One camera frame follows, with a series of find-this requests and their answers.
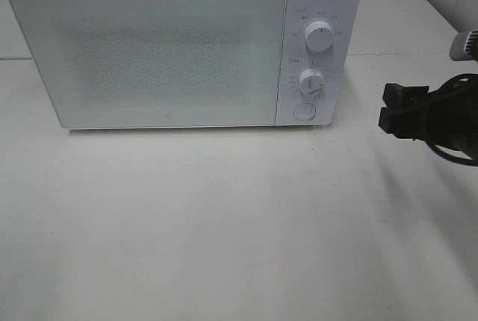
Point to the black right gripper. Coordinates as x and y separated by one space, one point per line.
448 122

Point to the white timer knob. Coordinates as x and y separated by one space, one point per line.
311 82

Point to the round white door button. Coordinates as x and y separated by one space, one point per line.
305 112

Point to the white microwave door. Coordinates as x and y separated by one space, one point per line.
156 63

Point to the upper white power knob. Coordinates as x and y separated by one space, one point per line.
319 35

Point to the white microwave oven body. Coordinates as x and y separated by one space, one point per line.
321 0

